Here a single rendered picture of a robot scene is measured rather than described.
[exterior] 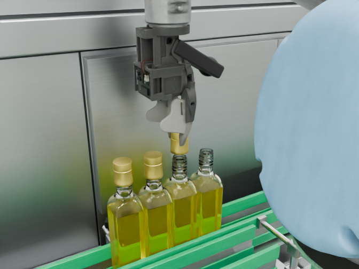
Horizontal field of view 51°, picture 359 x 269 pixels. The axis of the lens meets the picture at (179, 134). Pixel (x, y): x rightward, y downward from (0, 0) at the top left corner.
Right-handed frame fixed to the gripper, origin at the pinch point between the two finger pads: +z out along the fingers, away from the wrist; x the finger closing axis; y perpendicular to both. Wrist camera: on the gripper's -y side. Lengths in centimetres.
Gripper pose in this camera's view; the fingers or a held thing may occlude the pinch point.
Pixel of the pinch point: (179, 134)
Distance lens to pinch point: 70.7
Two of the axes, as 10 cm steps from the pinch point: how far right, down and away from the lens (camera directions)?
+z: 0.0, 9.2, 3.9
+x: 4.9, 3.4, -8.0
